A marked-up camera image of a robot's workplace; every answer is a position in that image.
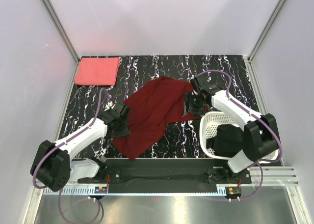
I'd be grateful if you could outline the dark red t shirt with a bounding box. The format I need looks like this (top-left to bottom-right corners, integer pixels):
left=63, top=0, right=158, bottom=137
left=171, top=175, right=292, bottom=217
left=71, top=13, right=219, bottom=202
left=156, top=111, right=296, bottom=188
left=113, top=76, right=200, bottom=160

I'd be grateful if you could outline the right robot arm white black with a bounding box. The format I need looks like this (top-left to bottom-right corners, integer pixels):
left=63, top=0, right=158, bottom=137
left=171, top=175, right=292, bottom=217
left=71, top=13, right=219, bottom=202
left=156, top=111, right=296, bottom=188
left=183, top=73, right=283, bottom=183

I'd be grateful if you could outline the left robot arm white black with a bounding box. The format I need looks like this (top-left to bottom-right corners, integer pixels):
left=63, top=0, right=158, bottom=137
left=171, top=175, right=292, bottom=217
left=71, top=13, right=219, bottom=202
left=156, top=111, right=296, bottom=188
left=30, top=103, right=131, bottom=192

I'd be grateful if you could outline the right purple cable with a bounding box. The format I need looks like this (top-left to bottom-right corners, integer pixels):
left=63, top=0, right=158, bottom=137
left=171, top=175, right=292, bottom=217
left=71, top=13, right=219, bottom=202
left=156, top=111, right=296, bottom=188
left=196, top=69, right=283, bottom=200

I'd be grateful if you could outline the folded pink t shirt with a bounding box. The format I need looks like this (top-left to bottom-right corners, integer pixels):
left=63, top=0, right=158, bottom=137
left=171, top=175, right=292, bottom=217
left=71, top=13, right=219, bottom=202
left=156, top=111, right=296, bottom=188
left=74, top=57, right=120, bottom=86

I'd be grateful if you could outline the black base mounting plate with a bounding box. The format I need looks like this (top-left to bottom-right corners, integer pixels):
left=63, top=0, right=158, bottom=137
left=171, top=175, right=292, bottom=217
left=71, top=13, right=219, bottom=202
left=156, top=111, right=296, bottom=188
left=78, top=158, right=252, bottom=191

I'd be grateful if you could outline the aluminium frame post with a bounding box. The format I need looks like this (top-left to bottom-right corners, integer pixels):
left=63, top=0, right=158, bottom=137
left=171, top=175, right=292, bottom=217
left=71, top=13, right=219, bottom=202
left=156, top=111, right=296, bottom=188
left=40, top=0, right=80, bottom=64
left=247, top=0, right=287, bottom=62

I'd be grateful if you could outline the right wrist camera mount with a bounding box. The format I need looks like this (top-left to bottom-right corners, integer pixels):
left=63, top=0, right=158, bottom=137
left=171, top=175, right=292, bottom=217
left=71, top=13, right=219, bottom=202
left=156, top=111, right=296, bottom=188
left=190, top=75, right=211, bottom=94

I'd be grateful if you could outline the purple cable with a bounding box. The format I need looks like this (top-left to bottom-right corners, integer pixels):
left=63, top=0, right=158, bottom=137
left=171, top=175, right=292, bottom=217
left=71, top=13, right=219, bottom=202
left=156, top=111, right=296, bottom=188
left=196, top=69, right=283, bottom=200
left=32, top=87, right=113, bottom=224

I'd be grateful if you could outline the white slotted cable duct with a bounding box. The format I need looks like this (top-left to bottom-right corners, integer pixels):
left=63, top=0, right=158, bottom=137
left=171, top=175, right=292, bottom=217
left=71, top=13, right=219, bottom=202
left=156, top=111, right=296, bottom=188
left=43, top=186, right=228, bottom=196

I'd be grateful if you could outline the black garment in basket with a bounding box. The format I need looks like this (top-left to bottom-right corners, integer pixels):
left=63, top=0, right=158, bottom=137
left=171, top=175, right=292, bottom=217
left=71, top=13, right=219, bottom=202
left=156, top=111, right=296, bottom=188
left=206, top=124, right=243, bottom=158

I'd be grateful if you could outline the right aluminium frame post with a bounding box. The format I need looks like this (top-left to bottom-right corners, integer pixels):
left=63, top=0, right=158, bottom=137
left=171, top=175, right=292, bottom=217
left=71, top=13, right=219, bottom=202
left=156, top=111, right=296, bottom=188
left=247, top=0, right=287, bottom=62

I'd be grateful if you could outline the white plastic laundry basket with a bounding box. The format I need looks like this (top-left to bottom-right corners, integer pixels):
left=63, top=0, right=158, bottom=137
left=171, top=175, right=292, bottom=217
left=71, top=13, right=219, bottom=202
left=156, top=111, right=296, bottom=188
left=200, top=112, right=280, bottom=172

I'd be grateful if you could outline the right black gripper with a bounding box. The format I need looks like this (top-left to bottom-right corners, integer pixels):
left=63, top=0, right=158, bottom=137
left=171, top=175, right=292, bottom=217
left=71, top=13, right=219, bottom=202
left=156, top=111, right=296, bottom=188
left=182, top=92, right=207, bottom=118

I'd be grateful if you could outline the left aluminium frame post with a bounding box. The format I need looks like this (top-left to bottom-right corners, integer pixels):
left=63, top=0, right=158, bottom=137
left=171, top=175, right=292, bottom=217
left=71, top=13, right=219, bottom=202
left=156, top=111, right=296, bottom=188
left=40, top=0, right=80, bottom=64

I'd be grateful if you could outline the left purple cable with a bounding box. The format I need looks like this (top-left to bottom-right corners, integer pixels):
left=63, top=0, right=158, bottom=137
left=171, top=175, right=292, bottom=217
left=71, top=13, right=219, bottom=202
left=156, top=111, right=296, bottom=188
left=32, top=87, right=113, bottom=224

